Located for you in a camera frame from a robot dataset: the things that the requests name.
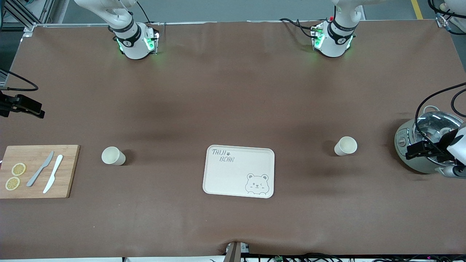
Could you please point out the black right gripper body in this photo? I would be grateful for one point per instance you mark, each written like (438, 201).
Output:
(7, 104)

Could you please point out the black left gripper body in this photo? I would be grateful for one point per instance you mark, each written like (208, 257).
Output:
(438, 144)

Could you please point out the white IKEA cup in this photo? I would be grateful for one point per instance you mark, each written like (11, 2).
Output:
(113, 155)
(346, 146)

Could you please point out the cream bear print tray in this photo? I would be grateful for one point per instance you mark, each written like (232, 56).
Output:
(233, 174)

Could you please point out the grey-green electric cooking pot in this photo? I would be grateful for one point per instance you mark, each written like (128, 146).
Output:
(402, 145)

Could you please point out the glass pot lid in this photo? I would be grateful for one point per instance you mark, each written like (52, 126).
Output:
(433, 123)

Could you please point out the grey plastic knife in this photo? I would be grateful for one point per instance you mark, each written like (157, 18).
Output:
(39, 170)

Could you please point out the yellow lemon slice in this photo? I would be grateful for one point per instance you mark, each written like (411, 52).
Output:
(12, 183)
(18, 169)

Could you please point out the white plastic knife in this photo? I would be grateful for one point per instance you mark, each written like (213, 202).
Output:
(54, 173)

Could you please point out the wooden cutting board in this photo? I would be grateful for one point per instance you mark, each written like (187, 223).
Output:
(69, 171)

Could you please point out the brown table cover sheet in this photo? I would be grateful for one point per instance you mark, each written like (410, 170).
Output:
(233, 91)

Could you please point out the aluminium frame profile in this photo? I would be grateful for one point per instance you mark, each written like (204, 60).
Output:
(22, 16)

